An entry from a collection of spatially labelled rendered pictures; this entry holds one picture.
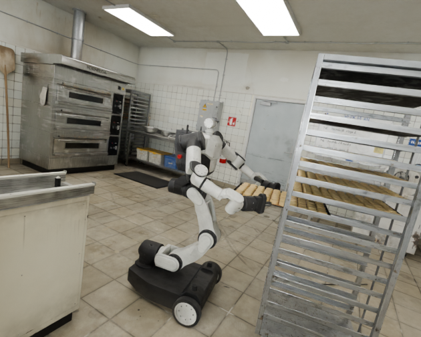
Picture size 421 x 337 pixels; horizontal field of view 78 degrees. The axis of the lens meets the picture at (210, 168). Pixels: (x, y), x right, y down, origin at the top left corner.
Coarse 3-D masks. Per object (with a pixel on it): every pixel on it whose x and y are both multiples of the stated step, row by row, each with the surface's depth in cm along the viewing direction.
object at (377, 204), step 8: (296, 184) 176; (304, 184) 182; (304, 192) 158; (312, 192) 169; (320, 192) 163; (328, 192) 168; (336, 200) 148; (344, 200) 152; (352, 200) 157; (360, 200) 161; (368, 200) 165; (376, 200) 169; (376, 208) 148; (384, 208) 152
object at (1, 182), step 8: (8, 176) 141; (16, 176) 143; (24, 176) 146; (32, 176) 150; (40, 176) 154; (48, 176) 158; (56, 176) 162; (64, 176) 167; (0, 184) 137; (8, 184) 140; (16, 184) 144; (24, 184) 147; (32, 184) 151
